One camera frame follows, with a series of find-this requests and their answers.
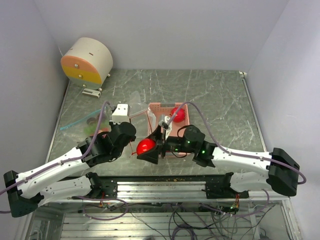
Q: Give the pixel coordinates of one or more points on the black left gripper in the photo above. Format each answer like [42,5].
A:
[111,123]

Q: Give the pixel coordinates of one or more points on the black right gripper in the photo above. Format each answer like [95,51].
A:
[158,138]

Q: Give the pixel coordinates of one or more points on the red apple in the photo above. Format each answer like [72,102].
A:
[145,145]

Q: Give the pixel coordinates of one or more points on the clear red-zipper zip bag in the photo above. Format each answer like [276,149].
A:
[138,114]

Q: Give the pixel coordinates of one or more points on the green grape bunch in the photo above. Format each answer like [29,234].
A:
[89,130]

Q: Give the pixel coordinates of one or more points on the clear blue-zipper zip bag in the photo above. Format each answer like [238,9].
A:
[79,124]

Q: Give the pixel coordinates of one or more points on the pink-red apple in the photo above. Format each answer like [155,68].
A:
[179,116]

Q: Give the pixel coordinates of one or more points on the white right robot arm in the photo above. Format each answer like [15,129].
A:
[274,170]

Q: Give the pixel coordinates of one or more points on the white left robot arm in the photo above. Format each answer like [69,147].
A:
[27,191]

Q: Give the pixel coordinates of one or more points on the pink perforated plastic basket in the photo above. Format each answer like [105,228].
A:
[157,109]

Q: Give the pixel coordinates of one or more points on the round cream drawer cabinet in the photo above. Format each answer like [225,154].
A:
[87,63]

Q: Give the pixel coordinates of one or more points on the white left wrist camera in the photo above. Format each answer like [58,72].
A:
[121,114]

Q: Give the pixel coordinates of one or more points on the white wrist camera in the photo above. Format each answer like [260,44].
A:
[121,114]
[165,124]

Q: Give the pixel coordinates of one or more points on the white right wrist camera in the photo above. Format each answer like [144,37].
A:
[165,124]

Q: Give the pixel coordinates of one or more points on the aluminium frame rail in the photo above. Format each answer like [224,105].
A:
[141,191]

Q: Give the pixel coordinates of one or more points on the small metal bracket block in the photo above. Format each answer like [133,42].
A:
[91,93]

